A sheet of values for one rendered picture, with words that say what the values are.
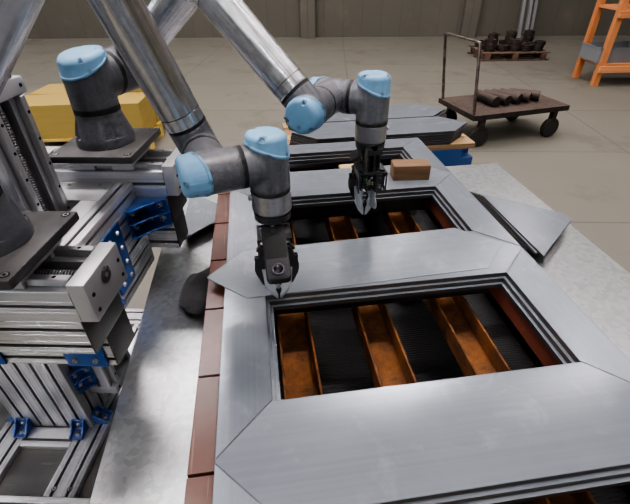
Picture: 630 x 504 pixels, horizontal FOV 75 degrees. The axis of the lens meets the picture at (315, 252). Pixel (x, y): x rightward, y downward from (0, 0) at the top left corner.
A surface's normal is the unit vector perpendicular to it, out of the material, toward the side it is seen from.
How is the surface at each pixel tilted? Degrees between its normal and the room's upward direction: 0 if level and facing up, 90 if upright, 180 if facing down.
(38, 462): 0
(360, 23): 90
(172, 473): 0
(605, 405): 0
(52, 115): 90
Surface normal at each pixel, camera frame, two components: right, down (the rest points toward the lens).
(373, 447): -0.01, -0.81
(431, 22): -0.04, 0.58
